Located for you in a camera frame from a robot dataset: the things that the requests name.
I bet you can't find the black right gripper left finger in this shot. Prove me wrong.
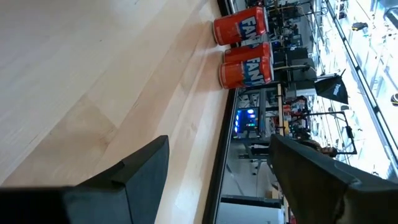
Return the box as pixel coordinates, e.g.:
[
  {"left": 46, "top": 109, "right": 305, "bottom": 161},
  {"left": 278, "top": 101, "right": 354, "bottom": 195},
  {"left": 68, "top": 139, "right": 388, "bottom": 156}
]
[{"left": 0, "top": 134, "right": 170, "bottom": 224}]

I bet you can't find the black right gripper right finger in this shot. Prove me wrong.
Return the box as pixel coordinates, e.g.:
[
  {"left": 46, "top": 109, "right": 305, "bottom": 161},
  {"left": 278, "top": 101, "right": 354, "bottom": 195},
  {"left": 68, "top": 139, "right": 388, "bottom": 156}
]
[{"left": 267, "top": 133, "right": 398, "bottom": 224}]

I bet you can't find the red Fanta soda can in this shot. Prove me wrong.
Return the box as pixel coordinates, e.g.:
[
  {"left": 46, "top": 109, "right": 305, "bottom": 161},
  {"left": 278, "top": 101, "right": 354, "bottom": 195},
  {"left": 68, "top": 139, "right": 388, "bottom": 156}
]
[
  {"left": 212, "top": 5, "right": 269, "bottom": 47},
  {"left": 223, "top": 41, "right": 273, "bottom": 65},
  {"left": 218, "top": 55, "right": 275, "bottom": 90}
]

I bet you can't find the person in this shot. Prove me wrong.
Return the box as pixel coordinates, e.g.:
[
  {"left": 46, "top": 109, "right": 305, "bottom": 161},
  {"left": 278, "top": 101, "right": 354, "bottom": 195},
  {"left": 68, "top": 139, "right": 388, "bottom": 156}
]
[{"left": 306, "top": 139, "right": 339, "bottom": 158}]

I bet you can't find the black light stand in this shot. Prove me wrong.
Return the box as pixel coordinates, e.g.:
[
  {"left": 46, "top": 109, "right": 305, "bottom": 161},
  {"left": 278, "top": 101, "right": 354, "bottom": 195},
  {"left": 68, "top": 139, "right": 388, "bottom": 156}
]
[{"left": 303, "top": 110, "right": 358, "bottom": 156}]

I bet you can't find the black photo softbox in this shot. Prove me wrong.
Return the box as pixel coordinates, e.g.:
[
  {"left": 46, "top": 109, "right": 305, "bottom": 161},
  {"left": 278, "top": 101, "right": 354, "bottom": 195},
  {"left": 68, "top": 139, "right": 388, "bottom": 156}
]
[{"left": 313, "top": 68, "right": 349, "bottom": 105}]

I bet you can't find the black aluminium table frame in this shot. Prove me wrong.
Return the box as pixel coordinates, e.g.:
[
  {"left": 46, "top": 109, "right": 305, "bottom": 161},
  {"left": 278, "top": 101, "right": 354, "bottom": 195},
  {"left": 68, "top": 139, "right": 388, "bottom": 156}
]
[{"left": 201, "top": 0, "right": 240, "bottom": 224}]

